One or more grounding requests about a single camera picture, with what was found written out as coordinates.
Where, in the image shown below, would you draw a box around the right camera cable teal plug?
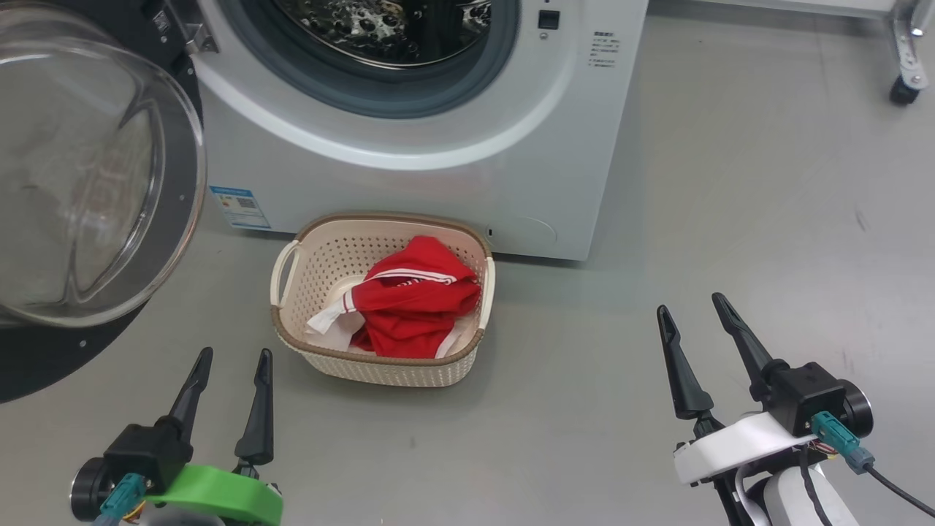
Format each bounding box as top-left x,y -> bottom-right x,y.
811,410 -> 935,517

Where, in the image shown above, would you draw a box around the printed text notice sticker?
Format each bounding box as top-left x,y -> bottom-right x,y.
591,30 -> 621,69

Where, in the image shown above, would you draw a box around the white partition panel on casters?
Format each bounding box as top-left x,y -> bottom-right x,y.
687,0 -> 935,107

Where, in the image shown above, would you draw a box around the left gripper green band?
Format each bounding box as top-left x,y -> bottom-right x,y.
142,347 -> 284,526

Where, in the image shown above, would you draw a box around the glass washing machine door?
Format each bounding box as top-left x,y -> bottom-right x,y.
0,0 -> 208,405

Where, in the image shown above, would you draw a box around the camera cable teal plug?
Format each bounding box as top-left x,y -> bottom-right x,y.
91,472 -> 148,526
811,410 -> 935,517

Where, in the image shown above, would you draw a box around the red garment white stripes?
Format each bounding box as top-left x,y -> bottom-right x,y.
349,235 -> 482,359

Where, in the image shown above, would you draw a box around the blue energy label sticker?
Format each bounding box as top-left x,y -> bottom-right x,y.
209,185 -> 272,232

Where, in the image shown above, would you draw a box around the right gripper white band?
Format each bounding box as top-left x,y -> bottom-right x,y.
656,293 -> 830,526

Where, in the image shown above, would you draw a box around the cream perforated laundry basket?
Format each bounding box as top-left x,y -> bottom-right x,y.
270,213 -> 497,389

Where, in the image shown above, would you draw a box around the left camera cable teal plug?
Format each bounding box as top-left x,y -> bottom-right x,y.
91,472 -> 148,526

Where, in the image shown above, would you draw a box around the white front-load washing machine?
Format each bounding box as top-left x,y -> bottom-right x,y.
191,0 -> 649,262

